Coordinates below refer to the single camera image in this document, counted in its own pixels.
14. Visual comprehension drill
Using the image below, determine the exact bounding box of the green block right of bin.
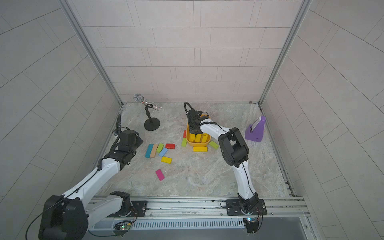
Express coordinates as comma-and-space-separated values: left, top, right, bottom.
210, 141, 219, 150

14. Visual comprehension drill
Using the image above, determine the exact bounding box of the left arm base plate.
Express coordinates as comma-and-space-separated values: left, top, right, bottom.
108, 201, 148, 218

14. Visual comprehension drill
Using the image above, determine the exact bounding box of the aluminium rail frame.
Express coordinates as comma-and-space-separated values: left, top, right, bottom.
85, 196, 310, 225

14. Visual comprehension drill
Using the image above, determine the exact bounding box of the teal block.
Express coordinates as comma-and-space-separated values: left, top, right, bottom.
145, 144, 154, 158

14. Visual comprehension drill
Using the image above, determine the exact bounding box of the left circuit board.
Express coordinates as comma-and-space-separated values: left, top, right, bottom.
113, 221, 133, 235

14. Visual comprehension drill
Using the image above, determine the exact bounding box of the blue block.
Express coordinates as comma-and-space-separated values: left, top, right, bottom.
159, 148, 168, 157

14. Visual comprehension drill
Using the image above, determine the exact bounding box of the yellow plastic bin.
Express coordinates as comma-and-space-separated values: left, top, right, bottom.
185, 124, 212, 147

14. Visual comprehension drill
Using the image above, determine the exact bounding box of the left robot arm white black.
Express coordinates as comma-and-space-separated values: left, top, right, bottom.
38, 116, 143, 240

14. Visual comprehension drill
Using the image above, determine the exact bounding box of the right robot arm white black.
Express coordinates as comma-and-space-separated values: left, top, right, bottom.
184, 102, 267, 216

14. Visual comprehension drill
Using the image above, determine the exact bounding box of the yellow small block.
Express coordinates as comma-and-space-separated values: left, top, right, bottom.
161, 157, 172, 164

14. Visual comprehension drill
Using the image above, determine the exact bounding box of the green block in cluster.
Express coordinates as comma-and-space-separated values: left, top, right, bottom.
156, 143, 164, 153

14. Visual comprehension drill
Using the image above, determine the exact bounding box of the green block beside bin left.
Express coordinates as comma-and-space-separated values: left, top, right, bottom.
182, 138, 188, 147

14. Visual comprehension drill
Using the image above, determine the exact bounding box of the microphone on black stand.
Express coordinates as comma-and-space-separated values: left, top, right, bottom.
134, 94, 162, 131

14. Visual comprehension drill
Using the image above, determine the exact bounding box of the right circuit board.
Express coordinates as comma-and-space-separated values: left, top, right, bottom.
243, 218, 260, 234

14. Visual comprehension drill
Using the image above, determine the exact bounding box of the circuit board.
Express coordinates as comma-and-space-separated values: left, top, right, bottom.
113, 221, 133, 235
243, 218, 260, 234

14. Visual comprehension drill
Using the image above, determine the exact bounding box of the magenta block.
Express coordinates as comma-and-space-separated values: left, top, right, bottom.
156, 169, 165, 181

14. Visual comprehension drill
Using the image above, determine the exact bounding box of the red block in cluster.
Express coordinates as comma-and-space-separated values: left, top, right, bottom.
165, 144, 176, 149

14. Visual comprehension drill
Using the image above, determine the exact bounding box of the purple phone stand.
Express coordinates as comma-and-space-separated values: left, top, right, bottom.
245, 116, 266, 142

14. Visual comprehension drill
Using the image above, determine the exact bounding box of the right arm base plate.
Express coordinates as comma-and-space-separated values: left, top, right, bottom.
225, 199, 268, 216

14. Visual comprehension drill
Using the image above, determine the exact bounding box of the tan wooden block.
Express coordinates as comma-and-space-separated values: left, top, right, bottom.
150, 144, 158, 158

